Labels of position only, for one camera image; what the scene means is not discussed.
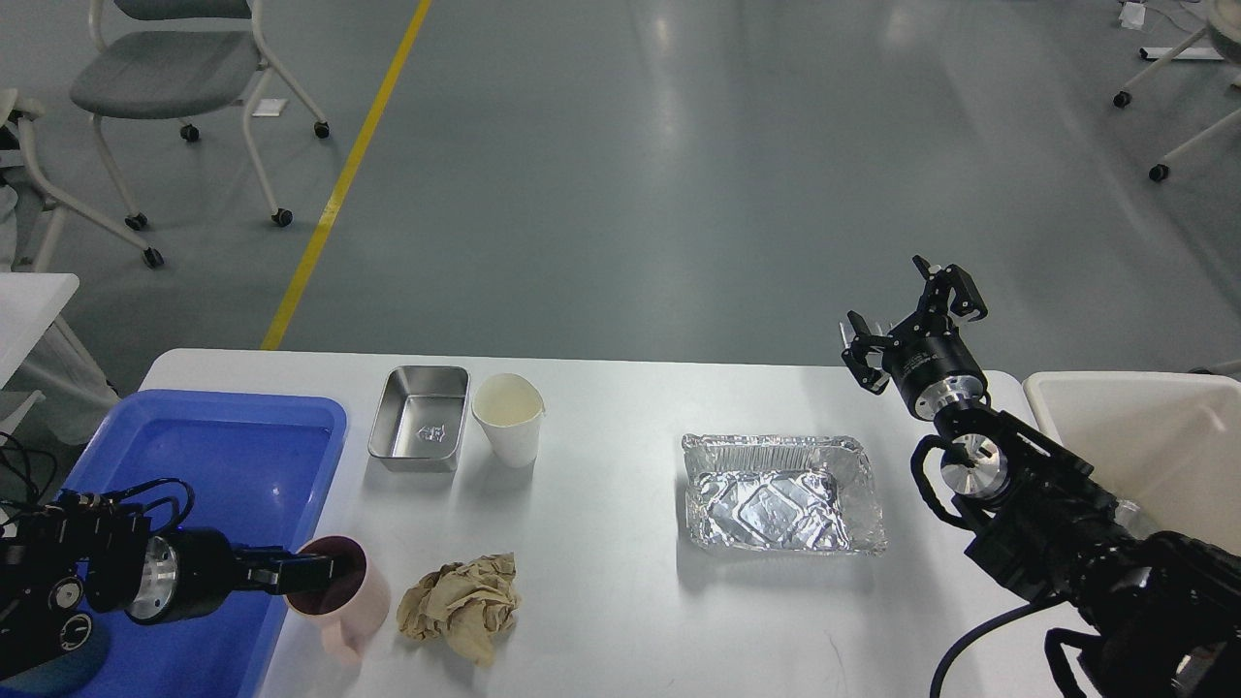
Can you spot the white paper cup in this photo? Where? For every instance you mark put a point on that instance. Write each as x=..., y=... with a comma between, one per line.
x=510, y=411

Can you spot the grey office chair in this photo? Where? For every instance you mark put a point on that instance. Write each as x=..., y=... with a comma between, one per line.
x=177, y=74

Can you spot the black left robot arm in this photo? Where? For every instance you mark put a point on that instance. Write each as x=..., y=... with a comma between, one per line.
x=86, y=554

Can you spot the pink mug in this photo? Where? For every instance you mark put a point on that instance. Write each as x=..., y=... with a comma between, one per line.
x=349, y=611

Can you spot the white plastic bin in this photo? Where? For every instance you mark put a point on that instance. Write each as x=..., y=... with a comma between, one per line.
x=1168, y=443

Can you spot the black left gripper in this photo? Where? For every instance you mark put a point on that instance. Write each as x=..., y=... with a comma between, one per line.
x=189, y=572

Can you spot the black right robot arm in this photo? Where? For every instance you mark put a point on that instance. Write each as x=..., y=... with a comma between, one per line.
x=1163, y=610

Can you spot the crumpled brown paper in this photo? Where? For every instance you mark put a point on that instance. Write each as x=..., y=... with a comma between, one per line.
x=466, y=604

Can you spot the blue yellow mug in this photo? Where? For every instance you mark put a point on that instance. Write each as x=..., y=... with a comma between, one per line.
x=65, y=674

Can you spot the white side table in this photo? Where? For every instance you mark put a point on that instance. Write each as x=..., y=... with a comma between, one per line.
x=47, y=369

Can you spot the stainless steel rectangular tray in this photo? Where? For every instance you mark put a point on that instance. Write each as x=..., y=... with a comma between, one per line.
x=420, y=418

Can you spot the aluminium foil container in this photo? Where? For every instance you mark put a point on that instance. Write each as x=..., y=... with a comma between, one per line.
x=781, y=494

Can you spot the blue plastic tray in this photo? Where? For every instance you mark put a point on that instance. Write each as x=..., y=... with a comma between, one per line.
x=261, y=467

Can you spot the person in white clothes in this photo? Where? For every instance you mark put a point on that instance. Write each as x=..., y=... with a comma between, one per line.
x=8, y=227

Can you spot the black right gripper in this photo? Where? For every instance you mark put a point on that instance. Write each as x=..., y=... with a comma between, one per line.
x=931, y=367

